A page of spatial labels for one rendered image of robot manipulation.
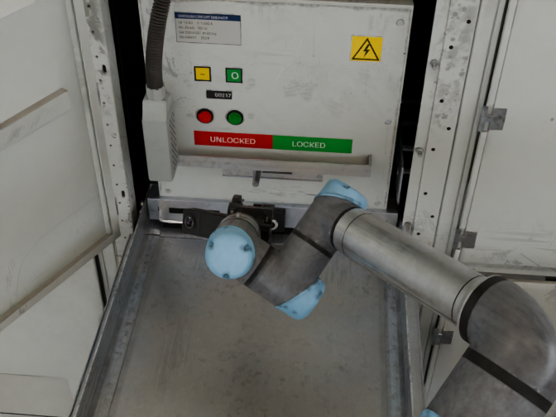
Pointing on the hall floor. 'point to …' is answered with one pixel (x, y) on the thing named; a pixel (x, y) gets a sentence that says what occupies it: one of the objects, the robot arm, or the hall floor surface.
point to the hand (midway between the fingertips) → (240, 211)
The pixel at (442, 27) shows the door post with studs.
